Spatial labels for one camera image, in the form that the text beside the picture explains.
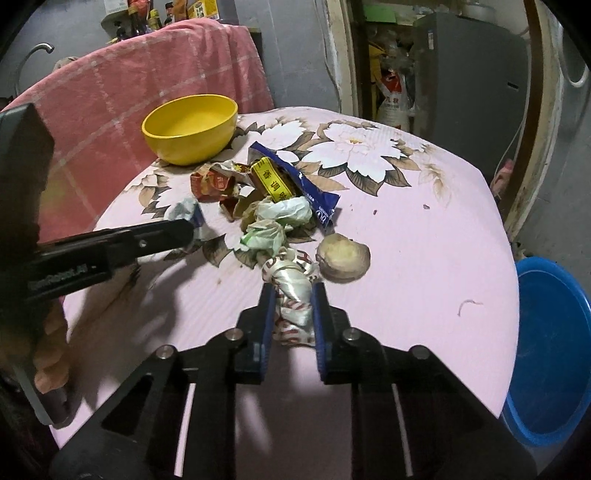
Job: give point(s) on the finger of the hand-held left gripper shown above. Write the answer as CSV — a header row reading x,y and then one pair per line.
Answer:
x,y
157,237

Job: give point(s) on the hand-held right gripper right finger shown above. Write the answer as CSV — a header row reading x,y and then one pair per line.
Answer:
x,y
318,323

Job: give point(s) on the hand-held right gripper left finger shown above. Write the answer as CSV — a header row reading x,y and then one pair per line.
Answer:
x,y
265,323

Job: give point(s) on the blue and white wrapper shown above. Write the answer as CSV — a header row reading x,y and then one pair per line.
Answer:
x,y
189,212

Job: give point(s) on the white shiny red-print wrapper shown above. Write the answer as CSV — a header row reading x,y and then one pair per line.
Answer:
x,y
291,286

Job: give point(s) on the tan round food scrap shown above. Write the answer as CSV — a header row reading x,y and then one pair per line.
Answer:
x,y
344,258

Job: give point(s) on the red wrapper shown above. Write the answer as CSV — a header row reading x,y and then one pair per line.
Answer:
x,y
212,184

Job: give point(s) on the green and white wrapper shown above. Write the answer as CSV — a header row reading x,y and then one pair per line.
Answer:
x,y
286,212
263,237

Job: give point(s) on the brown wrapper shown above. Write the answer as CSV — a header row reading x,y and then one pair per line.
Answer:
x,y
240,207

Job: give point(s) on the yellow labelled packet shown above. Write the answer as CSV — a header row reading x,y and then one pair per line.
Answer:
x,y
272,180

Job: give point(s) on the blue snack wrapper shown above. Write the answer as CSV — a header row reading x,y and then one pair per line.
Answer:
x,y
318,194

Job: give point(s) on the blue plastic basin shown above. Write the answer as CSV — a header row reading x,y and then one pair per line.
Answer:
x,y
549,350

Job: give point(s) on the person's left hand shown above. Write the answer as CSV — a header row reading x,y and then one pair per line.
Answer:
x,y
53,355

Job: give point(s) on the yellow bowl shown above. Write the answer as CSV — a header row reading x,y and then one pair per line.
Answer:
x,y
184,138

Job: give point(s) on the metal faucet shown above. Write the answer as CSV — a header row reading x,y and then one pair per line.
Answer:
x,y
27,57

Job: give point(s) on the pink checked cloth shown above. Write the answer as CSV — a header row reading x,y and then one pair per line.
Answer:
x,y
115,83

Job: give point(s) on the row of condiment bottles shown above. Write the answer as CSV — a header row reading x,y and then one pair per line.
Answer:
x,y
152,18

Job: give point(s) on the white and red sack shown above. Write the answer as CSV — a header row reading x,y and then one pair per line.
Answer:
x,y
392,101

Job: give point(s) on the grey appliance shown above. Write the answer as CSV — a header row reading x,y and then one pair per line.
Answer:
x,y
471,92

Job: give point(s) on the green box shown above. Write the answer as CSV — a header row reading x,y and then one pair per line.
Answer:
x,y
378,13

